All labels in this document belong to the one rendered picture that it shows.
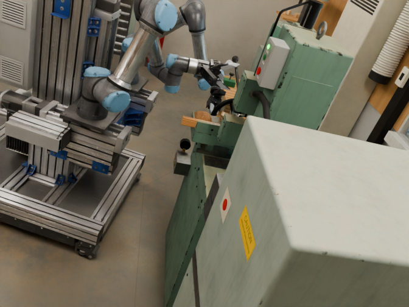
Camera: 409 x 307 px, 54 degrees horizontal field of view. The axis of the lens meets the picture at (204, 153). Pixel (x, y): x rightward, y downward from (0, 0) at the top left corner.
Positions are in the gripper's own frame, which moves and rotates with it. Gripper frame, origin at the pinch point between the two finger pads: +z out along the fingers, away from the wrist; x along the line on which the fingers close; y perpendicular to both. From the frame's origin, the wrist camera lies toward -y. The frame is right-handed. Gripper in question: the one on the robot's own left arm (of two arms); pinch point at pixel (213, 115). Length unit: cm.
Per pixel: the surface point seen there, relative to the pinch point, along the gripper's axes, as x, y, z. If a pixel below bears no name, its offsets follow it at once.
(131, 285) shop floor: 21, 38, 98
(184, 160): 12.2, 1.3, 34.2
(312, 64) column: -5, -98, 38
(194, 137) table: 15.7, -27.3, 36.3
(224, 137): 7, -48, 45
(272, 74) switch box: 6, -89, 39
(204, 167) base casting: 9, -29, 52
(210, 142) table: 7.4, -27.4, 36.0
